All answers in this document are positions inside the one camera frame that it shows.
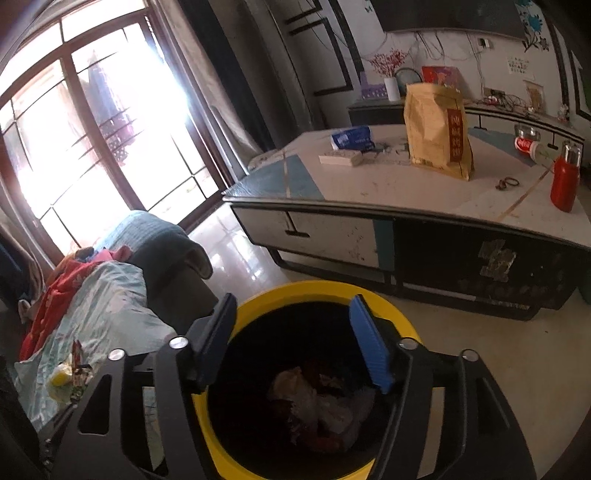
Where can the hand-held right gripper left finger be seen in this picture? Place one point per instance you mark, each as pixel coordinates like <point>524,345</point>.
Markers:
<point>217,341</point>

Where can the round green mirror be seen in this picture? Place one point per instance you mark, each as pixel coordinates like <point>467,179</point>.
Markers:
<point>407,78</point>

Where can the black flat television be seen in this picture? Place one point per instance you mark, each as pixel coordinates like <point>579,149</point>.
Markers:
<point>438,14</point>

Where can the white plastic bag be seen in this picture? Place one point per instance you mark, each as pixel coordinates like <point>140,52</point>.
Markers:
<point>332,406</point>

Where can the purple box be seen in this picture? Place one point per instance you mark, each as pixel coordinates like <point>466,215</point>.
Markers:
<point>371,87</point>

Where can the blue tissue packet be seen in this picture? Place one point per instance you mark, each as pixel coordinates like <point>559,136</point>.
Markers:
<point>353,138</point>

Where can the white vase with red flowers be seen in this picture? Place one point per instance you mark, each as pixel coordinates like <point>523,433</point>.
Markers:
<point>392,87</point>

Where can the blue quilted bed cover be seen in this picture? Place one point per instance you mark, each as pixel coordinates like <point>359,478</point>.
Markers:
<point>152,235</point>

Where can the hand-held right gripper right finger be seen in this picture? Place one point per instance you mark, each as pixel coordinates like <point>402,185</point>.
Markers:
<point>369,346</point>

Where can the yellow paper bag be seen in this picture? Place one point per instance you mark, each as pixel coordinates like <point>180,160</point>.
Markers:
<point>434,134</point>

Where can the cartoon cat printed bed sheet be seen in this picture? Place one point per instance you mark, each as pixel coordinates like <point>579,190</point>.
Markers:
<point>106,304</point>

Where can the glass bowl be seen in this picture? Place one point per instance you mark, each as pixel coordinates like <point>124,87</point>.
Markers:
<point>527,130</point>

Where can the flat white box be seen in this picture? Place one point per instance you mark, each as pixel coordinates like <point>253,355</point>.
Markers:
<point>339,158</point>

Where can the coffee table with dark side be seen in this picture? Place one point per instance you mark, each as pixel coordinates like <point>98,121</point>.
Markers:
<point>369,194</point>

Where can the red label can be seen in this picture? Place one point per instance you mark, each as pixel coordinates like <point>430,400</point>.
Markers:
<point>531,147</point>

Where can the colourful snack wrapper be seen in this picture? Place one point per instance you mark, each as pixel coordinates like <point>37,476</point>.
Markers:
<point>81,369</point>

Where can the red thermos bottle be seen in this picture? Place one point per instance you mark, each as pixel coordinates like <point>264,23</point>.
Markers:
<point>565,184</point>

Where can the arched brown frame window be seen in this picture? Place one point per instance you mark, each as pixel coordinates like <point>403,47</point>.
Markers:
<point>92,129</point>

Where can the yellow crumpled wrapper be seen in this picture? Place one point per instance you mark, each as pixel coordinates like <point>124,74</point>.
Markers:
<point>59,376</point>

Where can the blue flower wall decal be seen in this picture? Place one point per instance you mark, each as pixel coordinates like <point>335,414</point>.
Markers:
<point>535,23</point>

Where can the red printed blanket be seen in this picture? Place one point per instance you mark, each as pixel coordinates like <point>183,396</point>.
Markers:
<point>55,295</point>

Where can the black bin with yellow rim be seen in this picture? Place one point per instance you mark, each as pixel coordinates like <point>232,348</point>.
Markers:
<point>300,290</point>

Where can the grey brown curtain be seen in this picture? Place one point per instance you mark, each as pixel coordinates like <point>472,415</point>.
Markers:
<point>221,69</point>

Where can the red printed box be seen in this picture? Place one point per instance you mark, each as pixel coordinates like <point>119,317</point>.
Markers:
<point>441,74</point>

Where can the pink cloth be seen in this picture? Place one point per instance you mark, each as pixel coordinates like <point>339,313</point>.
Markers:
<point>115,254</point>

